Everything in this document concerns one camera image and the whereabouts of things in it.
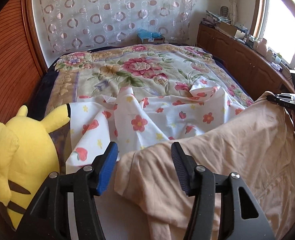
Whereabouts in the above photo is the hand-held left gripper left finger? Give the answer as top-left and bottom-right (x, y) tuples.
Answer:
(15, 142), (119, 240)

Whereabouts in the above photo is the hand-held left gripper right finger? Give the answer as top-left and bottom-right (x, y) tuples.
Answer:
(171, 142), (276, 240)

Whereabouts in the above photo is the peach printed t-shirt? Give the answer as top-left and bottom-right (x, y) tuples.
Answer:
(114, 91), (295, 240)

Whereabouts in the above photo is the open brown cardboard box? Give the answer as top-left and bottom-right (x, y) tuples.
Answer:
(219, 21), (248, 39)

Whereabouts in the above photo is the window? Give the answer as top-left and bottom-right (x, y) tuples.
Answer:
(252, 0), (295, 73)

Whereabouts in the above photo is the circle-patterned sheer curtain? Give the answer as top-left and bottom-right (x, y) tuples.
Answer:
(31, 0), (200, 54)

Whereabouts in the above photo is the white crumpled bag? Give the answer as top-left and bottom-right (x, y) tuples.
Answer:
(270, 61), (283, 72)

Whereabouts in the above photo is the yellow plush toy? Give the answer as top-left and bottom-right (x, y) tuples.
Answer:
(0, 104), (71, 230)

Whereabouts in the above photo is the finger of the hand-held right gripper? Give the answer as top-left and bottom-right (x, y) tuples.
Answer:
(266, 93), (295, 107)

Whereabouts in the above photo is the blue cardboard box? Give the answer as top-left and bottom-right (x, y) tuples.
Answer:
(137, 29), (166, 45)

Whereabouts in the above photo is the white flower-print sheet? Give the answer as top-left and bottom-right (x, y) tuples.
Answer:
(65, 84), (246, 240)

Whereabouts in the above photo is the wooden slatted wardrobe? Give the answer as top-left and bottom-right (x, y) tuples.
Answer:
(0, 0), (48, 230)

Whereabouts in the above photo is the bundled pale window curtain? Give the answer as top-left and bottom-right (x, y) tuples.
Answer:
(229, 0), (241, 25)

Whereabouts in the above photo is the wooden low cabinet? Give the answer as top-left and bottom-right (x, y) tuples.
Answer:
(197, 22), (295, 100)

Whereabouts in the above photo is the floral blanket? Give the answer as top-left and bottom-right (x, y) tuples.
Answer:
(46, 44), (254, 120)

